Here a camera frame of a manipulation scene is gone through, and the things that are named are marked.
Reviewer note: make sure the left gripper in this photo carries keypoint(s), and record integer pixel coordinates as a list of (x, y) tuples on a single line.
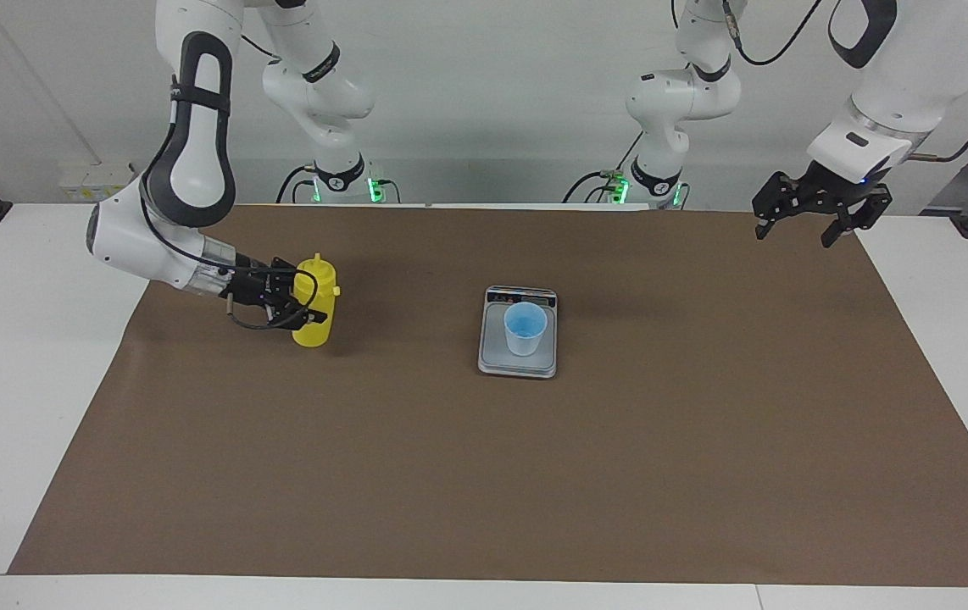
[(840, 190)]

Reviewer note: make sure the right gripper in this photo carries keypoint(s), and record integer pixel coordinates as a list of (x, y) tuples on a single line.
[(252, 286)]

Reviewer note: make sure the yellow seasoning bottle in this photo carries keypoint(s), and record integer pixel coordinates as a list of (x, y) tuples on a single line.
[(315, 296)]

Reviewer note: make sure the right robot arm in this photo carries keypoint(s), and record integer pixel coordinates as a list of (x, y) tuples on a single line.
[(196, 161)]

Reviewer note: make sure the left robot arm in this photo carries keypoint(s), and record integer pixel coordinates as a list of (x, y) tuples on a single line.
[(882, 76)]

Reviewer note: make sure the silver kitchen scale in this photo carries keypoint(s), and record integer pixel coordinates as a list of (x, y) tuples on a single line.
[(518, 363)]

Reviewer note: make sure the translucent blue plastic cup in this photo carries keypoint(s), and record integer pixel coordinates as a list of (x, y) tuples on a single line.
[(525, 330)]

